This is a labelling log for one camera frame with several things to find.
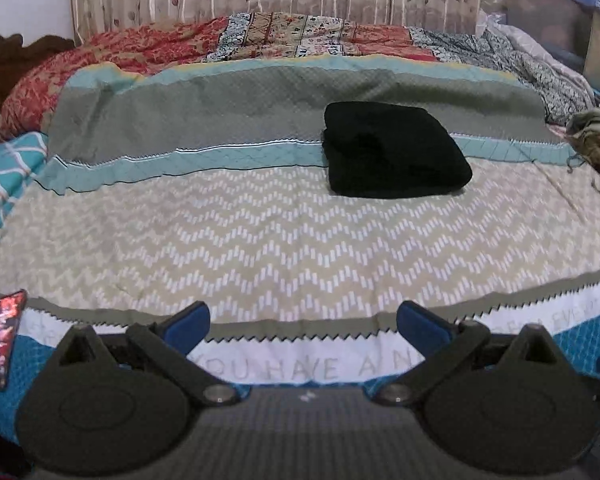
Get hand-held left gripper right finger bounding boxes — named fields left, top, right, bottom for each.
left=375, top=301, right=562, bottom=407

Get olive crumpled cloth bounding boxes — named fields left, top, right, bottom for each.
left=564, top=107, right=600, bottom=192

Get smartphone with red screen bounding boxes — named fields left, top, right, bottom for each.
left=0, top=289, right=29, bottom=392

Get black pants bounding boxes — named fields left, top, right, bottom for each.
left=321, top=101, right=473, bottom=199

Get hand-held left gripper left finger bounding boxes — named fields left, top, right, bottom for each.
left=55, top=301, right=242, bottom=407

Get zigzag patterned bedsheet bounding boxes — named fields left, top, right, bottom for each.
left=0, top=55, right=600, bottom=443

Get dark wooden headboard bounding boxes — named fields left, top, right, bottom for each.
left=0, top=33, right=76, bottom=153

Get red floral patchwork quilt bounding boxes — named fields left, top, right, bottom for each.
left=0, top=12, right=598, bottom=143

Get clear plastic storage box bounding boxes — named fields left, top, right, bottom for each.
left=502, top=0, right=594, bottom=63

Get teal lattice print pillow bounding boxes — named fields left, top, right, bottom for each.
left=0, top=132, right=49, bottom=267

